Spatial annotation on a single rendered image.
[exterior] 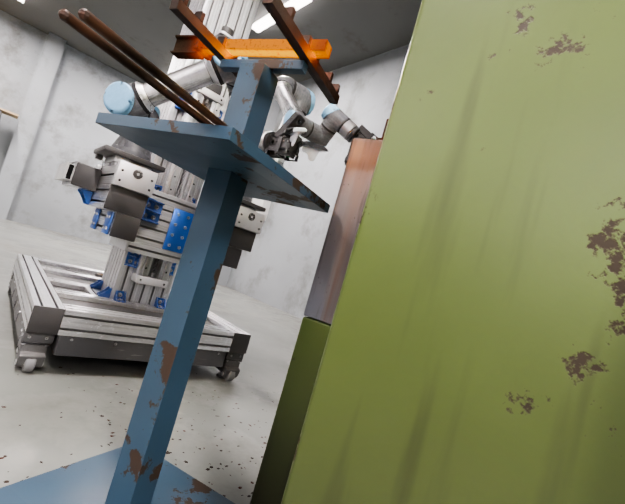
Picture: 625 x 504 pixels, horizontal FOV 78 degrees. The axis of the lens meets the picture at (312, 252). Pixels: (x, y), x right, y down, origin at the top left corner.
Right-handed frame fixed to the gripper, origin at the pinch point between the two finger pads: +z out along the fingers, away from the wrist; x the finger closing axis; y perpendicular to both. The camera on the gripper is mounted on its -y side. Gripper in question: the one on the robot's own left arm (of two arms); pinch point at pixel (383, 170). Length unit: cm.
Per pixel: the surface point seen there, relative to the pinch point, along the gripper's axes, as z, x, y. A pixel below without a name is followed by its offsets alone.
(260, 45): -25, -81, -22
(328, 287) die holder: 20, -66, -47
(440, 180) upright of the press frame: 21, -101, -24
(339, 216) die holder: 10, -65, -34
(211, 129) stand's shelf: -7, -102, -42
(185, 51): -41, -74, -33
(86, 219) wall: -476, 642, -349
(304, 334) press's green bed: 24, -65, -59
